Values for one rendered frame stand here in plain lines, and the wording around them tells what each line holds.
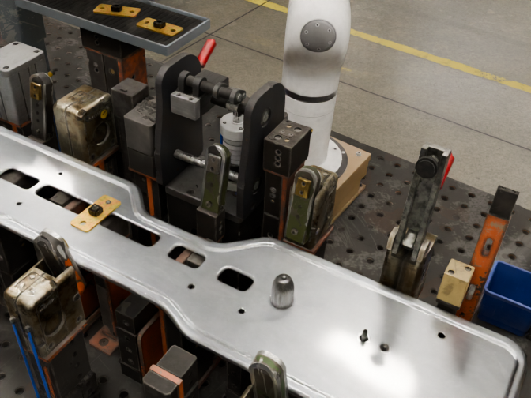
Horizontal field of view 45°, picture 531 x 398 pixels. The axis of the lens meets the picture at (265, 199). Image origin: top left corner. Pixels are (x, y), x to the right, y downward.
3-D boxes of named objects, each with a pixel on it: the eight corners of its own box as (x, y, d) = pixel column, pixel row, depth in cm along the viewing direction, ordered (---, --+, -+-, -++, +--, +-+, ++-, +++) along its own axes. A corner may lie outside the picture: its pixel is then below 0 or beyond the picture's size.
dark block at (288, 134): (254, 312, 128) (263, 137, 101) (272, 289, 133) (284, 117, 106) (276, 322, 126) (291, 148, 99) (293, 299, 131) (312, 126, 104)
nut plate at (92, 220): (87, 233, 100) (86, 227, 99) (69, 224, 101) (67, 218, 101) (122, 203, 106) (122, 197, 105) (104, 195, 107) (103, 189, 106)
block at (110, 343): (87, 343, 121) (62, 230, 102) (132, 298, 129) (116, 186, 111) (110, 356, 119) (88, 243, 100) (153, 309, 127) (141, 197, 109)
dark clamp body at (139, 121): (125, 272, 135) (103, 118, 110) (163, 234, 144) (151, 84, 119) (167, 292, 131) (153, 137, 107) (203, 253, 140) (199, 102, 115)
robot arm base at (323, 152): (283, 123, 159) (290, 56, 147) (354, 149, 153) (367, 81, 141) (244, 163, 146) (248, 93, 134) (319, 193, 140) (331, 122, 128)
